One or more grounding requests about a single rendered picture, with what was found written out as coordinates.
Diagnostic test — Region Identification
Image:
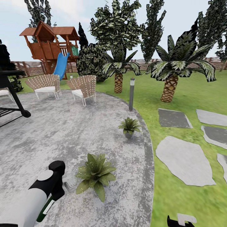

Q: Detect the insectifuge atomizer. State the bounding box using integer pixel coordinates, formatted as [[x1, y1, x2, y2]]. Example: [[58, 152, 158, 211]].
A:
[[36, 196, 55, 222]]

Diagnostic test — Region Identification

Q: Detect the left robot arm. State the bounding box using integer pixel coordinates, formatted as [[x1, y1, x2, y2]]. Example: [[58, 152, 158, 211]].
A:
[[0, 160, 74, 227]]

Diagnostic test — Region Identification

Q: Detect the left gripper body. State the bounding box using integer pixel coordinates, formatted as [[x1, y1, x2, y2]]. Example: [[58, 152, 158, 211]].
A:
[[51, 180, 65, 201]]

